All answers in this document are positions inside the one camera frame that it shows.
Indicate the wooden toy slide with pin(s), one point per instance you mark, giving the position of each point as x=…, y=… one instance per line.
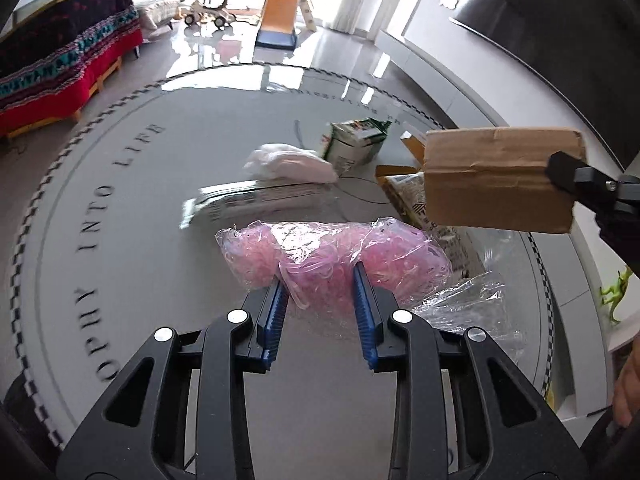
x=280, y=5

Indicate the green white carton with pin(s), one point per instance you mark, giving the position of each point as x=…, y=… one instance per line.
x=352, y=145

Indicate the black television screen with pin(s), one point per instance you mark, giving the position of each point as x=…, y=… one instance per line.
x=560, y=35

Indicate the white plastic bag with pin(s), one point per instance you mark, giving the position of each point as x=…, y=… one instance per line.
x=295, y=162

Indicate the pink rubber band bag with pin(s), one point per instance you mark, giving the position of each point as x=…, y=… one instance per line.
x=325, y=250

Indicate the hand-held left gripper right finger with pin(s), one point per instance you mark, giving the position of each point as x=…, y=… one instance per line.
x=365, y=320

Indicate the white ride-on toy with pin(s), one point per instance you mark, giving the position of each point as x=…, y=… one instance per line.
x=205, y=12

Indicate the wooden bench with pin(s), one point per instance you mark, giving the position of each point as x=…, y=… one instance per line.
x=107, y=70

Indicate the white barcode packet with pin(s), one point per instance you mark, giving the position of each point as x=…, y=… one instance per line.
x=265, y=202

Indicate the brown cardboard box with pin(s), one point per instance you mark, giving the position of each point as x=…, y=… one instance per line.
x=495, y=180

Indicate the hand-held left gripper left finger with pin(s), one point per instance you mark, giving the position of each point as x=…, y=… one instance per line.
x=272, y=327

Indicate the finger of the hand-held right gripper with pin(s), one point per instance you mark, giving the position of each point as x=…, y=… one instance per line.
x=590, y=185

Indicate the green toy dinosaur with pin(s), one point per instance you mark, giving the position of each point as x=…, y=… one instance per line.
x=615, y=295

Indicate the patterned floor cushion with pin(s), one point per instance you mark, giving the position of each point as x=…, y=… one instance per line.
x=157, y=12

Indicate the patterned snack bag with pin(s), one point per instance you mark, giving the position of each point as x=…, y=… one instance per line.
x=410, y=200

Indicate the bench with patterned blanket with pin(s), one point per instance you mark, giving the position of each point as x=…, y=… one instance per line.
x=55, y=55

